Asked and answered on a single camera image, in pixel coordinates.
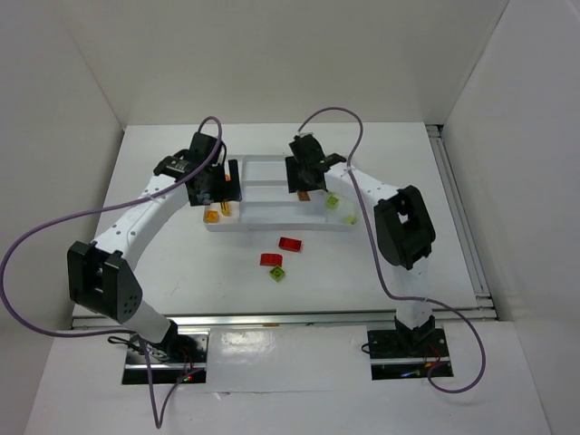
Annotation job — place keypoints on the orange lego plate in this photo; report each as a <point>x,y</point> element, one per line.
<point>225,209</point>

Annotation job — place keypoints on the light green lego tray corner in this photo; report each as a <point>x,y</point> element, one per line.
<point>350,220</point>

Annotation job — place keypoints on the white divided sorting tray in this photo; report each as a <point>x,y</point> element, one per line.
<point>267,205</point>

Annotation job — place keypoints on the red rectangular lego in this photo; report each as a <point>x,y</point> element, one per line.
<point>290,244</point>

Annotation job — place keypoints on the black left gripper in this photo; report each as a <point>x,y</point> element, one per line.
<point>217,190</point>

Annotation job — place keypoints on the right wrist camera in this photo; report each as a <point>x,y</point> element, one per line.
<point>301,135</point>

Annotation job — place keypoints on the aluminium rail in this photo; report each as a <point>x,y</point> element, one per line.
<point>457,210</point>
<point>362,317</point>

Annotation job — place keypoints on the front aluminium rail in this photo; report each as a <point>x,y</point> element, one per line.
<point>362,317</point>

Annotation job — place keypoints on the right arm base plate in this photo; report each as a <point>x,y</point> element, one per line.
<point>390,360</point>

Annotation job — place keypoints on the brown lego plate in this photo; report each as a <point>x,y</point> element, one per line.
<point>303,196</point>

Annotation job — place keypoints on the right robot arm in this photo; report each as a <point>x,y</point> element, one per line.
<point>398,226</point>

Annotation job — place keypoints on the light green lego in tray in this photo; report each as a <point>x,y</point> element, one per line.
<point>332,202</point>

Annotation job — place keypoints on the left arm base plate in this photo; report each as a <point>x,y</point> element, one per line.
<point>190,363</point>

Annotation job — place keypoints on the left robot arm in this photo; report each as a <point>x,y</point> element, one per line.
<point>101,273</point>

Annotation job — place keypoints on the red curved lego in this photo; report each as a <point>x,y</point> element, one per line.
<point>271,259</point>

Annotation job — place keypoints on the right side aluminium rail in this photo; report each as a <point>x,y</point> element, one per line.
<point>457,210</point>

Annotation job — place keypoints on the small orange square lego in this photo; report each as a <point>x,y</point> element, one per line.
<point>211,216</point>

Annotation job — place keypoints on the small green lego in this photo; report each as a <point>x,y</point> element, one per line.
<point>277,273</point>

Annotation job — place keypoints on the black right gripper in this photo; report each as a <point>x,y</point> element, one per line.
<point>300,179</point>

